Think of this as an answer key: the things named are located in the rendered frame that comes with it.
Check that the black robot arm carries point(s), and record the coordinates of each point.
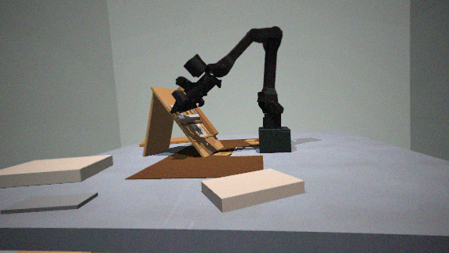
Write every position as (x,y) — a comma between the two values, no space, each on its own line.
(267,100)

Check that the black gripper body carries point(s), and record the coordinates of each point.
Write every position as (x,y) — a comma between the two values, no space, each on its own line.
(193,95)

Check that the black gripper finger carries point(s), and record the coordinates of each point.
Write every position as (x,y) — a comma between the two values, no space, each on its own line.
(176,108)
(189,107)

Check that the grey paper ticket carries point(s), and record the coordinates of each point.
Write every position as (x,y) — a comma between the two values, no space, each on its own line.
(199,130)

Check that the tan cardboard-coloured slanted board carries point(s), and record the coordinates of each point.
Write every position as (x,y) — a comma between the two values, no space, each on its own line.
(160,125)

